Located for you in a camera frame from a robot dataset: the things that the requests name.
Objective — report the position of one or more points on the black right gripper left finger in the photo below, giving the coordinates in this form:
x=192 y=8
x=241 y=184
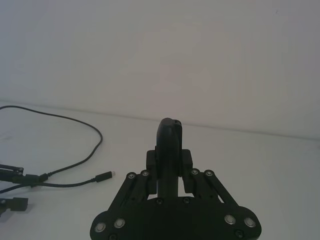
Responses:
x=136 y=186

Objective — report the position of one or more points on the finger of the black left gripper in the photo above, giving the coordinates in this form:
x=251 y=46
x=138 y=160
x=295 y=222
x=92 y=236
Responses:
x=18 y=204
x=15 y=170

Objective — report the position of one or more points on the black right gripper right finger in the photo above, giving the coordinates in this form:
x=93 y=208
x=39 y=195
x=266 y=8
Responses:
x=203 y=186

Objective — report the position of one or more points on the black power plug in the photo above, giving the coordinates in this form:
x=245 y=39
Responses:
x=168 y=150

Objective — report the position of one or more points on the white table cloth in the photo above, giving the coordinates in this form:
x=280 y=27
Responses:
x=237 y=170

